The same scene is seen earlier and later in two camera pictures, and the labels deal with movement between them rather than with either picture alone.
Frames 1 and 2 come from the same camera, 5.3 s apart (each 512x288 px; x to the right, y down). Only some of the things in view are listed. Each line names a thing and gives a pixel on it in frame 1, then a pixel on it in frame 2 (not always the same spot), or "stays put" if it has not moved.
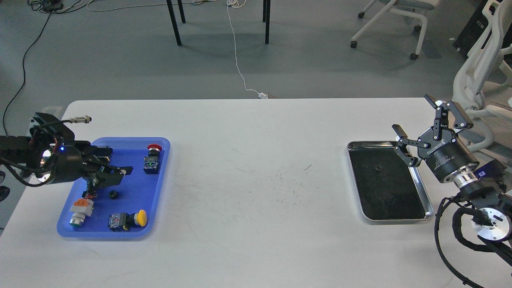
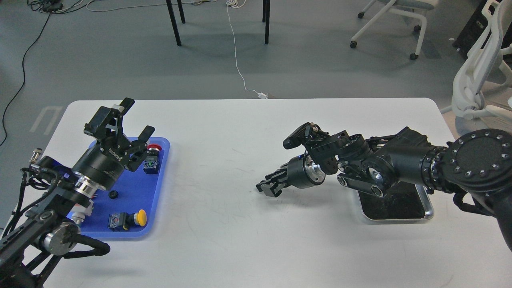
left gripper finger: [101, 153] to [141, 147]
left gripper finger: [108, 175] to [106, 125]
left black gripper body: [67, 164] to [104, 163]
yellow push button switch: [125, 221] stays put
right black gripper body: [445, 156] to [303, 172]
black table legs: [267, 17] stays put
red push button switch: [152, 163] stays put
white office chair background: [413, 8] stays put
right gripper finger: [462, 120] to [278, 173]
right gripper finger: [401, 135] to [273, 188]
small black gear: [113, 194] stays put
